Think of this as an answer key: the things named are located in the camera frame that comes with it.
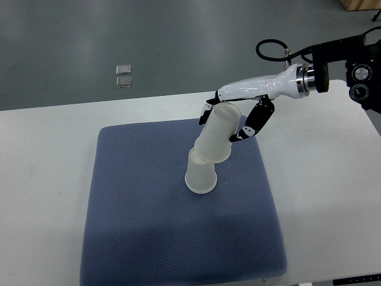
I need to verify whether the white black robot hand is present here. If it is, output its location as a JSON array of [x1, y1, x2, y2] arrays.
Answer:
[[199, 64, 316, 142]]

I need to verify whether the white paper cup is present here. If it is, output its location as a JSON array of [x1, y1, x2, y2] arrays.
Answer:
[[194, 102, 242, 163], [185, 148, 217, 194]]

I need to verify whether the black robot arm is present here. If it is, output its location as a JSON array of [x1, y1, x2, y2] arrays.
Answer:
[[199, 33, 380, 142]]

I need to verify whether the lower silver floor plate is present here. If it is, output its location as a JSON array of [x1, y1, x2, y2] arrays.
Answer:
[[116, 76, 132, 88]]

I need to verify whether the silver floor plate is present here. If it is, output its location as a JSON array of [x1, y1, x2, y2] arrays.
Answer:
[[116, 76, 132, 88], [115, 64, 132, 75]]

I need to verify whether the upper silver floor plate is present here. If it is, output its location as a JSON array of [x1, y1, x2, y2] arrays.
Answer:
[[115, 64, 132, 75]]

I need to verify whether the blue mesh cushion mat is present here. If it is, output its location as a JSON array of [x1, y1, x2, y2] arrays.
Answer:
[[80, 119, 287, 285]]

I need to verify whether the wooden box corner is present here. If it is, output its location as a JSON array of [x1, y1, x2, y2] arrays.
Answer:
[[339, 0, 380, 11]]

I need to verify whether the black tripod foot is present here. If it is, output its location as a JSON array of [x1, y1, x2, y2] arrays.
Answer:
[[372, 10, 381, 21]]

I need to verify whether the black table edge panel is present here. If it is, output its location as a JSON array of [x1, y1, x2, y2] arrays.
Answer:
[[332, 273, 381, 285]]

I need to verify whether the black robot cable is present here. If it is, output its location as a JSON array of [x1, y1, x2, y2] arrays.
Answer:
[[255, 26, 381, 70]]

